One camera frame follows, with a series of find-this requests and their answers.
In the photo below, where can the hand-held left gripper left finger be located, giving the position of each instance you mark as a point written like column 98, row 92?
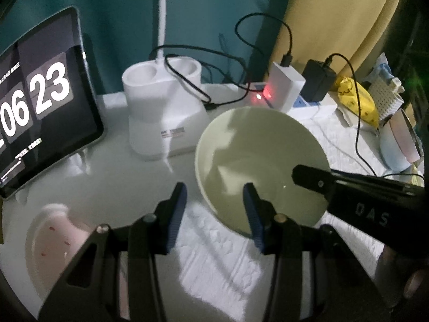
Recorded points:
column 176, row 214

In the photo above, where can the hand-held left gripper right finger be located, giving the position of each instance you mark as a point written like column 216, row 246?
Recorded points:
column 253, row 218

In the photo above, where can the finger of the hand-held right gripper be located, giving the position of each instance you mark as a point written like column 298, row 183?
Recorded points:
column 311, row 179

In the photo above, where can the pale green bowl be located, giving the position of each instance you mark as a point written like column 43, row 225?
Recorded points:
column 251, row 147

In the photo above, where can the pink and white bowl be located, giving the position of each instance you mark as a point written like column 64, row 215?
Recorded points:
column 53, row 241

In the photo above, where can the person's right hand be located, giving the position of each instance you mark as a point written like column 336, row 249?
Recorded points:
column 415, row 280

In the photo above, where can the white power strip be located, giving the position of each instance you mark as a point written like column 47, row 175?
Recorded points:
column 321, row 109

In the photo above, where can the white desk lamp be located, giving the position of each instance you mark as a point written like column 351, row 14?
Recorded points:
column 157, row 130

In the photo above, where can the yellow wipes packet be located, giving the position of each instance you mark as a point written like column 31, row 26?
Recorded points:
column 355, row 97

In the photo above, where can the white USB charger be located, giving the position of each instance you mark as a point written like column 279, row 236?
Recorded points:
column 285, row 87

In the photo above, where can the black power adapter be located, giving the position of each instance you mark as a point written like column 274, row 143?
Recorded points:
column 318, row 80

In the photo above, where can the white perforated basket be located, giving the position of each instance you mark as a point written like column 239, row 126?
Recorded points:
column 382, row 97

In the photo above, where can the blue and white packet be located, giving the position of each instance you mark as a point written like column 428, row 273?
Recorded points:
column 382, row 68

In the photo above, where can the wide yellow curtain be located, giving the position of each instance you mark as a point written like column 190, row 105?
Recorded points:
column 335, row 16

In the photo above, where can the tablet with clock display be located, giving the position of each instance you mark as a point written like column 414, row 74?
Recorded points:
column 50, row 107

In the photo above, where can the wide teal curtain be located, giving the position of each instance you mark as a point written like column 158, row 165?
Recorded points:
column 117, row 13

